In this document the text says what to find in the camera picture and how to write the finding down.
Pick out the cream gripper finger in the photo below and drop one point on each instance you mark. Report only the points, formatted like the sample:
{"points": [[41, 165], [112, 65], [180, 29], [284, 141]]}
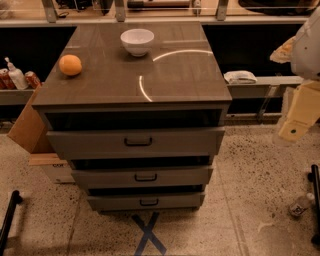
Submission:
{"points": [[300, 110]]}

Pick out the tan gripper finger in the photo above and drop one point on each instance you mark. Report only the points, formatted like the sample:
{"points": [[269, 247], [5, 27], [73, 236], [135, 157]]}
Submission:
{"points": [[283, 53]]}

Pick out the grey top drawer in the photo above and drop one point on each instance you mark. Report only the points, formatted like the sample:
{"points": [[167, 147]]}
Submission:
{"points": [[74, 145]]}

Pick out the grey drawer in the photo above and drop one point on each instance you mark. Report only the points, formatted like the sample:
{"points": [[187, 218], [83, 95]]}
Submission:
{"points": [[74, 145], [142, 177], [142, 202]]}

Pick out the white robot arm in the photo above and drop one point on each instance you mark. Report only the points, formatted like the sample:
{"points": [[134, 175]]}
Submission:
{"points": [[305, 57]]}

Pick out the grey drawer cabinet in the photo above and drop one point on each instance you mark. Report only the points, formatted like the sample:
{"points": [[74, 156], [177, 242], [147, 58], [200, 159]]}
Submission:
{"points": [[176, 85]]}

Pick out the grey bottom drawer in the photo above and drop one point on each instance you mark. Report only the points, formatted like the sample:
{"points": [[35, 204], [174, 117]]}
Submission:
{"points": [[142, 202]]}

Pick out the grey middle drawer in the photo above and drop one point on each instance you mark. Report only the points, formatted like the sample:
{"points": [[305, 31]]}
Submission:
{"points": [[142, 177]]}

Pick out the clear plastic bottle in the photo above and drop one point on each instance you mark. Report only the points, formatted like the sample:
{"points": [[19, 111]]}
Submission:
{"points": [[301, 204]]}

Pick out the black right base leg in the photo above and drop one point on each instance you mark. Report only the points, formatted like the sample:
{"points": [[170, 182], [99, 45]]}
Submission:
{"points": [[314, 178]]}

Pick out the black base leg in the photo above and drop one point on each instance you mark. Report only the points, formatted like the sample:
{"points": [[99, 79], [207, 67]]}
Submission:
{"points": [[314, 178], [15, 199]]}

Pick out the white ceramic bowl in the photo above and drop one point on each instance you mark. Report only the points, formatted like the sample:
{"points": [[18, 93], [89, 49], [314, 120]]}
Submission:
{"points": [[137, 42]]}

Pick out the orange fruit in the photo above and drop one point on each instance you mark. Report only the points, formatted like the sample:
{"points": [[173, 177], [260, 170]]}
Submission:
{"points": [[70, 65]]}

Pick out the red soda can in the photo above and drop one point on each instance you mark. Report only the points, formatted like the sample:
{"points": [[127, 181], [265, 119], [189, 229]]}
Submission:
{"points": [[32, 79], [5, 80]]}

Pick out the white box on floor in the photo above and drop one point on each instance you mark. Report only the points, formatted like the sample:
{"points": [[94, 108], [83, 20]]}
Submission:
{"points": [[57, 170]]}

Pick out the brown cardboard box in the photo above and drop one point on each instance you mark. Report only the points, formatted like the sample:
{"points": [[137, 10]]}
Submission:
{"points": [[29, 131]]}

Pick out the white pump bottle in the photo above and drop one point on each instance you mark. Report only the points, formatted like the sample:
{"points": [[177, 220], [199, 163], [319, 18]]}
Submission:
{"points": [[16, 75]]}

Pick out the black left base leg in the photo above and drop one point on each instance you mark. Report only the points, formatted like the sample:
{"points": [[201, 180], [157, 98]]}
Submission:
{"points": [[15, 199]]}

